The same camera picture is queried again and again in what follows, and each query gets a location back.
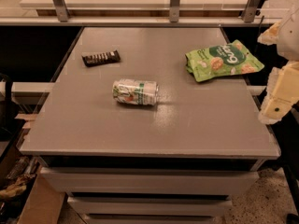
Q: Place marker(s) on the dark snack bar wrapper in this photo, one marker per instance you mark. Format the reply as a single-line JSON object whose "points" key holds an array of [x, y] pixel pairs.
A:
{"points": [[92, 59]]}

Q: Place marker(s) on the green white 7up can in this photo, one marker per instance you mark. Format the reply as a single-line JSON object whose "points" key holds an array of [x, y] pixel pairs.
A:
{"points": [[135, 92]]}

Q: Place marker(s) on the green chip bag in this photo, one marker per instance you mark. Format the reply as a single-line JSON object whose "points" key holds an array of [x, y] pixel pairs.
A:
{"points": [[222, 61]]}

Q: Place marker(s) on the grey drawer cabinet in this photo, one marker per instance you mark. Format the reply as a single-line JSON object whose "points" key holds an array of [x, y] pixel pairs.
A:
{"points": [[177, 162]]}

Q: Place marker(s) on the cardboard box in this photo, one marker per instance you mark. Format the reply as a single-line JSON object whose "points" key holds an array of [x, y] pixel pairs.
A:
{"points": [[43, 205]]}

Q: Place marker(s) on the metal shelf rail frame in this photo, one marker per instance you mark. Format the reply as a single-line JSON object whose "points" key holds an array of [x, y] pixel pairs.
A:
{"points": [[155, 13]]}

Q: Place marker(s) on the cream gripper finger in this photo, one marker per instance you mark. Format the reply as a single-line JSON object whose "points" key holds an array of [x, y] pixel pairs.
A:
{"points": [[270, 36], [282, 93]]}

